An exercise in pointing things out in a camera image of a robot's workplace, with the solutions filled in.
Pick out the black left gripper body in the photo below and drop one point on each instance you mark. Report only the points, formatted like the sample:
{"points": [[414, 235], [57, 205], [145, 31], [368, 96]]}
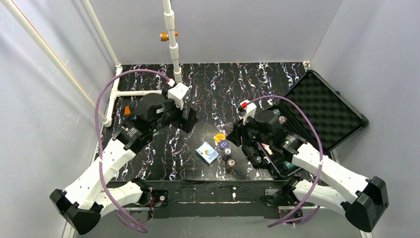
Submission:
{"points": [[183, 117]]}

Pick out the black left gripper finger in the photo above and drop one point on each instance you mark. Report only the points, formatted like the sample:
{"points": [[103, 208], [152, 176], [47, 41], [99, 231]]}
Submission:
{"points": [[186, 125], [191, 117]]}

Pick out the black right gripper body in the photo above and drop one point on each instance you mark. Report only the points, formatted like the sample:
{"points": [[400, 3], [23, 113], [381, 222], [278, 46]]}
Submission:
{"points": [[238, 136]]}

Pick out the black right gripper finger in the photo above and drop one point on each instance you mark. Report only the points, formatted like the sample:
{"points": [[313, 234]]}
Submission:
{"points": [[237, 126], [235, 137]]}

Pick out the purple 500 poker chip stack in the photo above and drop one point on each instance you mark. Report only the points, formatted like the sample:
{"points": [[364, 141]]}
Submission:
{"points": [[227, 153]]}

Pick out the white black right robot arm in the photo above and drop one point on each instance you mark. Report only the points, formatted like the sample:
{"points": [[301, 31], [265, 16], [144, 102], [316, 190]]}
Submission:
{"points": [[361, 200]]}

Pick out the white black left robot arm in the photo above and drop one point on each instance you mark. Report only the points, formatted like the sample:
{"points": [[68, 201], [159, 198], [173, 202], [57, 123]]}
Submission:
{"points": [[86, 200]]}

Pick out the orange hex key set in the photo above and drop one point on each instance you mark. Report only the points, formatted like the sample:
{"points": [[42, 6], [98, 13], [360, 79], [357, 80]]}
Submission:
{"points": [[128, 110]]}

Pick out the black poker set case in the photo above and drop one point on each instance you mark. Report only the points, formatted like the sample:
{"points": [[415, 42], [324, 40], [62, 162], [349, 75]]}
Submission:
{"points": [[314, 110]]}

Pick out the blue small blind button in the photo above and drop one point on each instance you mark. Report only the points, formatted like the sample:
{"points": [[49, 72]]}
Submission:
{"points": [[223, 144]]}

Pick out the yellow big blind button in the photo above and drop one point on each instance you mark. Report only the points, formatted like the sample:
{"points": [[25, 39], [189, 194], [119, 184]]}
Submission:
{"points": [[219, 137]]}

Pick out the red playing card deck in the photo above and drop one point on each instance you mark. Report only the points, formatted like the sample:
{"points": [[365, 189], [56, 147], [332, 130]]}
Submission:
{"points": [[267, 149]]}

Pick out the orange black 100 chip stack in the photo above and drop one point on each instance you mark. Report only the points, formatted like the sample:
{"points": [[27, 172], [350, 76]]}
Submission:
{"points": [[231, 164]]}

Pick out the blue playing card deck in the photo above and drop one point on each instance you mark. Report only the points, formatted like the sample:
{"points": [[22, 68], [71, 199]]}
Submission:
{"points": [[207, 153]]}

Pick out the teal poker chip stack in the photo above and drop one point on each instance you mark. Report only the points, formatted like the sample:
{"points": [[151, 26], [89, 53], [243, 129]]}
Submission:
{"points": [[289, 167]]}

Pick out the orange knob on pole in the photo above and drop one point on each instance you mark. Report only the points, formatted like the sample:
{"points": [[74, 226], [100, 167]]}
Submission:
{"points": [[165, 36]]}

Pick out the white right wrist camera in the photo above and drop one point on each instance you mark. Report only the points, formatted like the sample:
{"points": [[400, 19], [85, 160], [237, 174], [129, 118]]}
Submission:
{"points": [[249, 109]]}

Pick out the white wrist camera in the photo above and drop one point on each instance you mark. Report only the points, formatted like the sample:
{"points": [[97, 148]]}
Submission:
{"points": [[178, 94], [249, 109]]}

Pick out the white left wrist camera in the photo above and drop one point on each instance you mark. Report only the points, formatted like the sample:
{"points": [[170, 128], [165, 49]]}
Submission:
{"points": [[178, 94]]}

